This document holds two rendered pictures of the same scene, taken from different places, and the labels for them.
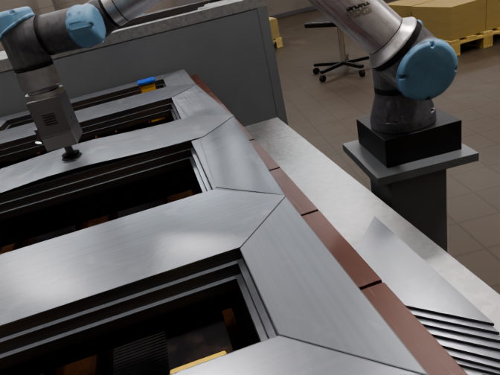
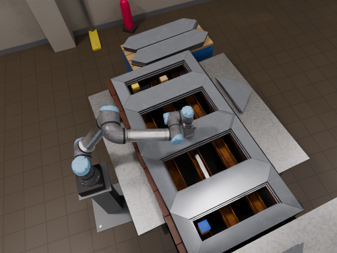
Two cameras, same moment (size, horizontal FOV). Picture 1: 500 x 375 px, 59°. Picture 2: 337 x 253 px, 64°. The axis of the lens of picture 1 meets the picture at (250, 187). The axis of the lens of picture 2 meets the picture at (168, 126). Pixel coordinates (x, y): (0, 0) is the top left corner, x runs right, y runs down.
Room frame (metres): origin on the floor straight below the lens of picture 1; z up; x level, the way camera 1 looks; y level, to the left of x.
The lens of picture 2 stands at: (1.87, 0.09, 2.57)
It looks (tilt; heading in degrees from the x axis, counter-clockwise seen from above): 58 degrees down; 171
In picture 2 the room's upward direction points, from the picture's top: 8 degrees counter-clockwise
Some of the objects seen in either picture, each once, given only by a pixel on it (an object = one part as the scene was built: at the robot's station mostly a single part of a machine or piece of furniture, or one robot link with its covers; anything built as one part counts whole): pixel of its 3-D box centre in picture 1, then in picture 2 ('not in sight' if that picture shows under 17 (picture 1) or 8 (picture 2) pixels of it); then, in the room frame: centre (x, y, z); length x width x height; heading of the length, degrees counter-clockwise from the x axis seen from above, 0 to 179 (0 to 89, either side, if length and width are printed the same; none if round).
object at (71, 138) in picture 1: (49, 117); (189, 127); (0.94, 0.38, 0.97); 0.10 x 0.09 x 0.16; 96
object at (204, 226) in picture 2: (146, 82); (204, 226); (1.57, 0.27, 0.88); 0.06 x 0.06 x 0.02; 9
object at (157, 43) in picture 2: not in sight; (165, 41); (-0.11, 0.48, 0.82); 0.80 x 0.40 x 0.06; 99
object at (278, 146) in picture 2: not in sight; (246, 105); (0.75, 0.93, 0.73); 1.20 x 0.26 x 0.03; 9
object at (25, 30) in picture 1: (24, 39); (187, 114); (0.94, 0.36, 1.12); 0.09 x 0.08 x 0.11; 84
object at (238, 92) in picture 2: not in sight; (237, 90); (0.60, 0.90, 0.77); 0.45 x 0.20 x 0.04; 9
